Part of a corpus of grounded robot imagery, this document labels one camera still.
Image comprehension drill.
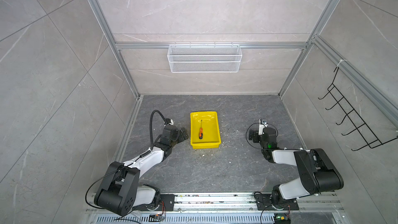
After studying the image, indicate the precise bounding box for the orange black screwdriver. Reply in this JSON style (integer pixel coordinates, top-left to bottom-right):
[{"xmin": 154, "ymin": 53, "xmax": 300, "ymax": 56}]
[{"xmin": 199, "ymin": 120, "xmax": 204, "ymax": 140}]

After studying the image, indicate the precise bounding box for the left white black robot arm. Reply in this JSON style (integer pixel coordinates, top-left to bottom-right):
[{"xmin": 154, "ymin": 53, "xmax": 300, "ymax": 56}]
[{"xmin": 94, "ymin": 124, "xmax": 189, "ymax": 216}]

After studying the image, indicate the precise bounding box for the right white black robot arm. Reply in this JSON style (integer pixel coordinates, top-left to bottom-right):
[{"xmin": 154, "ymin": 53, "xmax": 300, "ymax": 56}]
[{"xmin": 247, "ymin": 123, "xmax": 344, "ymax": 210}]

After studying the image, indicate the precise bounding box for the yellow plastic bin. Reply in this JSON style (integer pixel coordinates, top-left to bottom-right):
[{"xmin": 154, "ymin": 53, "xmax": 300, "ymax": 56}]
[{"xmin": 190, "ymin": 111, "xmax": 221, "ymax": 149}]

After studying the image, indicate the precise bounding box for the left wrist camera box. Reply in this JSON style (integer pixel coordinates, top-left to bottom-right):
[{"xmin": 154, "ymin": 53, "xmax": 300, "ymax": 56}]
[{"xmin": 165, "ymin": 118, "xmax": 174, "ymax": 125}]

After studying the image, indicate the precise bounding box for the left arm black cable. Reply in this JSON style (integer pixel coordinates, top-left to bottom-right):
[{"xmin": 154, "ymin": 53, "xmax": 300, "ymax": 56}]
[{"xmin": 149, "ymin": 109, "xmax": 169, "ymax": 151}]

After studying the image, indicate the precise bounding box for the white wire mesh basket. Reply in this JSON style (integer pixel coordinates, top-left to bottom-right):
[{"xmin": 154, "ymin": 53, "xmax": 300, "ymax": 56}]
[{"xmin": 167, "ymin": 44, "xmax": 243, "ymax": 73}]

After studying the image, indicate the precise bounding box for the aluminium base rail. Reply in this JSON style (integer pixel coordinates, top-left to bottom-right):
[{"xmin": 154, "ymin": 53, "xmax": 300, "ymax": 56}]
[{"xmin": 80, "ymin": 192, "xmax": 350, "ymax": 224}]

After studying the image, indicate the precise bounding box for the black wire hook rack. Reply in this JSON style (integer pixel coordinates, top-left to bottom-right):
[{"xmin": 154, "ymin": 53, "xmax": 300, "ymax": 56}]
[{"xmin": 318, "ymin": 67, "xmax": 398, "ymax": 151}]

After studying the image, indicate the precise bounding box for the aluminium corner frame post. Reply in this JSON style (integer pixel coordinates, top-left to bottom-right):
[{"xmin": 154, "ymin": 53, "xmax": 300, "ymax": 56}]
[{"xmin": 278, "ymin": 0, "xmax": 357, "ymax": 97}]

